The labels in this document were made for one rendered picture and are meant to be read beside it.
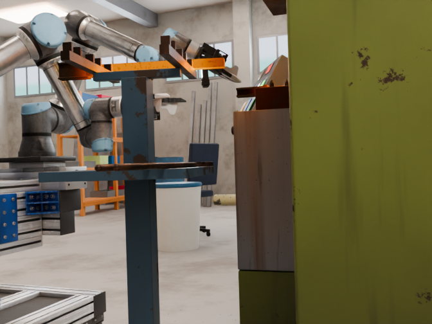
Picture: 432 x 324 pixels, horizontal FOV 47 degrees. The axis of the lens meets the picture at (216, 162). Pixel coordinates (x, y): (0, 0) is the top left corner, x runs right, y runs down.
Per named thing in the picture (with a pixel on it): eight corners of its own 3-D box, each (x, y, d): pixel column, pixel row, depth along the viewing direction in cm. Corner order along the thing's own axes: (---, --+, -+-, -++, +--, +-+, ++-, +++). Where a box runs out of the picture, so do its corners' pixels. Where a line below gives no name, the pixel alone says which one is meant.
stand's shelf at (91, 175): (38, 182, 100) (38, 172, 100) (108, 176, 140) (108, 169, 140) (186, 178, 96) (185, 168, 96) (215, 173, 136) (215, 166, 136)
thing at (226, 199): (212, 207, 203) (212, 193, 203) (216, 206, 208) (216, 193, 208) (323, 206, 189) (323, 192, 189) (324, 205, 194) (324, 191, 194)
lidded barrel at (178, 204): (213, 245, 472) (211, 181, 472) (186, 254, 428) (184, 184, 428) (169, 242, 494) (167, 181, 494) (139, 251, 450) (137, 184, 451)
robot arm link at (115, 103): (119, 98, 181) (108, 95, 173) (131, 97, 179) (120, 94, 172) (120, 118, 181) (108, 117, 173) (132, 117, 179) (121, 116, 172)
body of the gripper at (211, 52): (230, 55, 202) (204, 40, 201) (220, 74, 202) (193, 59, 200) (227, 59, 210) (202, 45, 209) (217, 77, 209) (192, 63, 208)
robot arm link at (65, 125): (30, 126, 218) (73, 6, 211) (52, 128, 232) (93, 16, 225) (51, 137, 215) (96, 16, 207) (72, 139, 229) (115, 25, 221)
